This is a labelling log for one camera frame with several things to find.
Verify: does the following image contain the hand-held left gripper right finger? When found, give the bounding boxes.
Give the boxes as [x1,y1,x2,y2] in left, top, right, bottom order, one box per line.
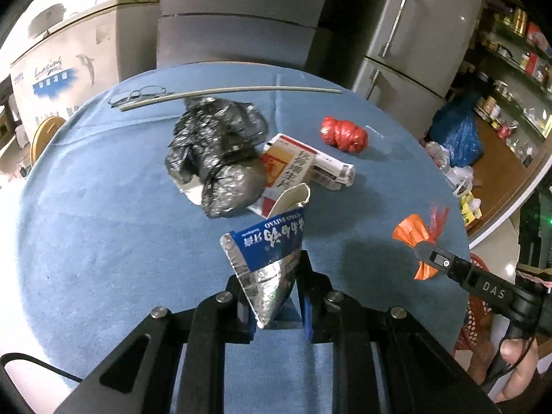
[295,250,501,414]

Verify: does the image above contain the black plastic bag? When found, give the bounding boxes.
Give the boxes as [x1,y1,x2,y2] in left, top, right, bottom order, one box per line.
[165,96,269,220]

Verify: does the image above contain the white barcode medicine box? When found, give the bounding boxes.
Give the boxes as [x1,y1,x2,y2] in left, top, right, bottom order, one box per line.
[310,153,356,190]

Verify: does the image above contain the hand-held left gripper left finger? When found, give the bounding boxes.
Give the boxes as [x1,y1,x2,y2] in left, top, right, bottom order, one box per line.
[54,274,259,414]

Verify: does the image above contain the person's right hand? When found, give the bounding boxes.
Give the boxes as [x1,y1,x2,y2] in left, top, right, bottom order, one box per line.
[496,337,552,404]

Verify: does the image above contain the white paper scrap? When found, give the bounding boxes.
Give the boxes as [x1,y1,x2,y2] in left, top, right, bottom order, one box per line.
[179,180,204,205]

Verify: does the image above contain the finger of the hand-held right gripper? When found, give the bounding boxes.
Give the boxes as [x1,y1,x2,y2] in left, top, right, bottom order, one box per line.
[414,241,524,315]

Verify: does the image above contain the thin white rod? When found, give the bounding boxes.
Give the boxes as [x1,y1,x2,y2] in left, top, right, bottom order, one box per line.
[120,86,343,111]

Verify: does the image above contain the large blue plastic bag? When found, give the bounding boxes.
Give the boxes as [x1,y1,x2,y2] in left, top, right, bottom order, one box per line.
[429,95,484,168]

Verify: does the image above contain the black cable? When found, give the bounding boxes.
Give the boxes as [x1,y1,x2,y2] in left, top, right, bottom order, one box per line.
[0,353,82,384]

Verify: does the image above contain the crushed blue silver toothpaste box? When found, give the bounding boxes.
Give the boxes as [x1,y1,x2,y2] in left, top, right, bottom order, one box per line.
[220,183,312,328]

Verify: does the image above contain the orange plastic wrapper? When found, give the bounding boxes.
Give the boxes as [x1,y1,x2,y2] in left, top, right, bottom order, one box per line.
[392,207,451,281]

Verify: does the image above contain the round wooden stool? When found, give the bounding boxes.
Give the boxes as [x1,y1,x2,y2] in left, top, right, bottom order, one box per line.
[29,121,67,169]

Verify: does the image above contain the eyeglasses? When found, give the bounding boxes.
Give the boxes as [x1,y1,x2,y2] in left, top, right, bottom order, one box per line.
[108,87,167,108]

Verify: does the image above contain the white plastic bags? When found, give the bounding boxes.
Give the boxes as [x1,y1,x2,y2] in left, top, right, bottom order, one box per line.
[425,140,475,195]

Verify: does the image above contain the blue tablecloth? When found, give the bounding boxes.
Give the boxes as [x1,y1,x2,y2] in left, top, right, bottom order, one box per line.
[15,66,473,414]

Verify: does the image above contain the red plastic bag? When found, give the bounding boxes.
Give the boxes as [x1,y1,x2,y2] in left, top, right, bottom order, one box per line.
[320,116,368,152]

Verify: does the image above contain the yellow packet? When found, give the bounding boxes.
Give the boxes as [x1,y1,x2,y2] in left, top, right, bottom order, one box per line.
[459,194,484,227]

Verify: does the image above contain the white chest freezer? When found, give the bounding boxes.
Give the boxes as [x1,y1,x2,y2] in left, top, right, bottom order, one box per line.
[9,0,162,139]

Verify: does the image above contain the wooden shelf unit with goods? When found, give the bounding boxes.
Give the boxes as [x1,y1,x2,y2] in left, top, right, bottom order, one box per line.
[468,0,552,169]

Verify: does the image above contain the red and white medicine box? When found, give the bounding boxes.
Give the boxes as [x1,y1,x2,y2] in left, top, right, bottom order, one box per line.
[246,134,321,218]

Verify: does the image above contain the silver two-door refrigerator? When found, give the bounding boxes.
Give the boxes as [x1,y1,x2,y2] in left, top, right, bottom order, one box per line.
[345,0,484,139]

